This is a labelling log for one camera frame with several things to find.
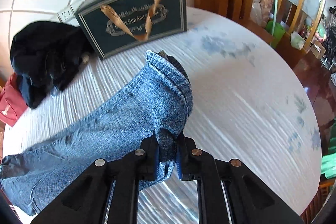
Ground blue denim jeans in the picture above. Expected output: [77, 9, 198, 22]
[1, 51, 193, 215]

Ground black clothes pile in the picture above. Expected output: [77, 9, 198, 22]
[10, 21, 95, 109]

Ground white striped bed sheet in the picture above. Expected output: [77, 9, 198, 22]
[3, 7, 321, 214]

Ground red paper shopping bag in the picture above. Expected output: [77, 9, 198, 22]
[0, 73, 28, 127]

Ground green plastic bin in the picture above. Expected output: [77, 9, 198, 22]
[265, 20, 286, 49]

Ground white power strip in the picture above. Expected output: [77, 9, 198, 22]
[57, 0, 86, 23]

